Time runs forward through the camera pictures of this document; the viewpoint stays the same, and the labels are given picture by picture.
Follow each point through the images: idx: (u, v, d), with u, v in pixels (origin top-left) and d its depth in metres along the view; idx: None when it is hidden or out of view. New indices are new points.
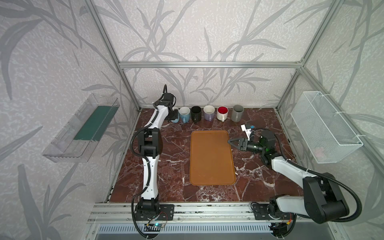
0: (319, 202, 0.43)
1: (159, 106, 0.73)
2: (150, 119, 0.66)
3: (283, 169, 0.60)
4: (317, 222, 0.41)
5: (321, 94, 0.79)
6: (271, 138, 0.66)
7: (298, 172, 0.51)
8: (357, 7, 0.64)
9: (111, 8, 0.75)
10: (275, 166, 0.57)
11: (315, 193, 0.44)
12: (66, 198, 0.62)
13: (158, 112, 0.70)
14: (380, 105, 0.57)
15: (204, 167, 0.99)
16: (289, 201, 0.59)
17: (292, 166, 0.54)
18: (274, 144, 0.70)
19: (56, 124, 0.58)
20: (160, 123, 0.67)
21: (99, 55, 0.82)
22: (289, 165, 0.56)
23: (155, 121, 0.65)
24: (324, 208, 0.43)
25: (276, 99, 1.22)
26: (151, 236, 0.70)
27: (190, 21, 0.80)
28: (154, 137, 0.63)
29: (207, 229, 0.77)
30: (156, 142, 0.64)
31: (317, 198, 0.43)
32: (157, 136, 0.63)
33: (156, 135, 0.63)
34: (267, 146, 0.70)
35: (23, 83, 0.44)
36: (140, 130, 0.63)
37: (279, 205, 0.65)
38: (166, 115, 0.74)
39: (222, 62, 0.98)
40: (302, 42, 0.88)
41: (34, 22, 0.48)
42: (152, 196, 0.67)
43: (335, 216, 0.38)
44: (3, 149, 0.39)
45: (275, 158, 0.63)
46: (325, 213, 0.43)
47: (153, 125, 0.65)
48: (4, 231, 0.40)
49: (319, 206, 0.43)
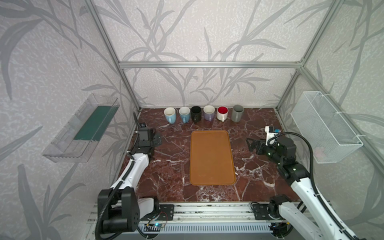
0: None
1: (135, 154, 0.57)
2: (121, 176, 0.47)
3: (307, 201, 0.50)
4: None
5: (321, 94, 0.79)
6: (290, 146, 0.56)
7: (330, 226, 0.42)
8: (357, 7, 0.64)
9: (111, 8, 0.75)
10: (298, 192, 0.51)
11: None
12: (66, 198, 0.62)
13: (134, 164, 0.52)
14: (380, 105, 0.57)
15: (204, 167, 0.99)
16: (294, 220, 0.57)
17: (318, 206, 0.46)
18: (293, 153, 0.58)
19: (56, 124, 0.58)
20: (137, 175, 0.50)
21: (99, 55, 0.82)
22: (315, 202, 0.47)
23: (128, 178, 0.46)
24: None
25: (276, 99, 1.22)
26: (151, 236, 0.70)
27: (190, 20, 0.80)
28: (126, 203, 0.42)
29: (207, 229, 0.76)
30: (128, 212, 0.41)
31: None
32: (129, 200, 0.42)
33: (129, 196, 0.42)
34: (287, 157, 0.59)
35: (23, 83, 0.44)
36: (105, 195, 0.41)
37: (281, 212, 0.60)
38: (146, 162, 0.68)
39: (222, 62, 0.98)
40: (301, 43, 0.88)
41: (34, 22, 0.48)
42: (149, 210, 0.71)
43: None
44: (3, 149, 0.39)
45: (300, 182, 0.51)
46: None
47: (125, 184, 0.44)
48: (4, 232, 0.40)
49: None
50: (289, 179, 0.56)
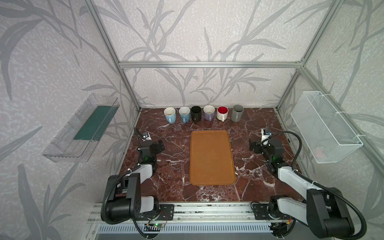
0: (321, 216, 0.42)
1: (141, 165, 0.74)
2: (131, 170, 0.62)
3: (289, 179, 0.58)
4: (318, 236, 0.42)
5: (321, 94, 0.79)
6: (278, 147, 0.67)
7: (304, 183, 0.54)
8: (357, 7, 0.64)
9: (111, 8, 0.75)
10: (284, 178, 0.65)
11: (319, 206, 0.43)
12: (67, 198, 0.63)
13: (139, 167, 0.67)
14: (380, 105, 0.57)
15: (204, 167, 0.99)
16: (291, 205, 0.57)
17: (296, 176, 0.54)
18: (280, 153, 0.69)
19: (56, 124, 0.58)
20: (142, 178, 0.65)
21: (99, 55, 0.82)
22: (294, 175, 0.55)
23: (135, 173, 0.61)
24: (326, 222, 0.42)
25: (276, 99, 1.22)
26: (151, 236, 0.70)
27: (190, 20, 0.80)
28: (131, 185, 0.45)
29: (207, 229, 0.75)
30: (131, 195, 0.44)
31: (320, 211, 0.42)
32: (134, 183, 0.46)
33: (134, 181, 0.46)
34: (275, 155, 0.70)
35: (23, 83, 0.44)
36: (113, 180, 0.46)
37: (280, 206, 0.65)
38: (148, 175, 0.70)
39: (222, 62, 0.98)
40: (302, 42, 0.88)
41: (34, 22, 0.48)
42: (149, 209, 0.71)
43: (337, 231, 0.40)
44: (3, 149, 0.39)
45: (282, 168, 0.62)
46: (327, 227, 0.42)
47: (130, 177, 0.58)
48: (4, 232, 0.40)
49: (321, 220, 0.42)
50: (274, 172, 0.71)
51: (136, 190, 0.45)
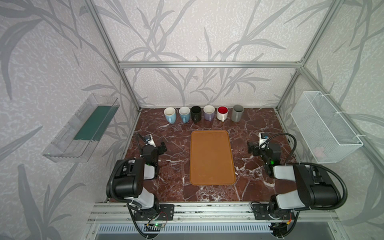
0: (306, 181, 0.46)
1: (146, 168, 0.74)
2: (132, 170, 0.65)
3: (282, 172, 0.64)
4: (308, 203, 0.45)
5: (321, 94, 0.79)
6: (276, 150, 0.72)
7: None
8: (357, 7, 0.64)
9: (111, 8, 0.75)
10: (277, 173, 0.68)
11: (304, 174, 0.48)
12: (66, 198, 0.62)
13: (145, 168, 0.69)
14: (380, 105, 0.57)
15: (204, 167, 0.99)
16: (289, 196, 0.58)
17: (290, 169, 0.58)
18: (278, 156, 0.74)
19: (56, 124, 0.58)
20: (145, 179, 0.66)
21: (99, 55, 0.82)
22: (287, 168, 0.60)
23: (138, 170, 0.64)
24: (311, 185, 0.46)
25: (276, 99, 1.22)
26: (151, 236, 0.70)
27: (190, 21, 0.80)
28: (136, 166, 0.50)
29: (207, 229, 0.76)
30: (136, 172, 0.48)
31: (305, 177, 0.47)
32: (139, 163, 0.50)
33: (140, 162, 0.51)
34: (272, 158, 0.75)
35: (23, 83, 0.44)
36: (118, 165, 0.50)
37: (279, 202, 0.65)
38: (150, 178, 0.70)
39: (222, 62, 0.98)
40: (302, 42, 0.88)
41: (34, 22, 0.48)
42: (149, 206, 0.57)
43: (323, 194, 0.45)
44: (3, 149, 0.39)
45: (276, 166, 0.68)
46: (312, 189, 0.45)
47: None
48: (4, 232, 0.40)
49: (307, 184, 0.46)
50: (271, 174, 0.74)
51: (140, 169, 0.49)
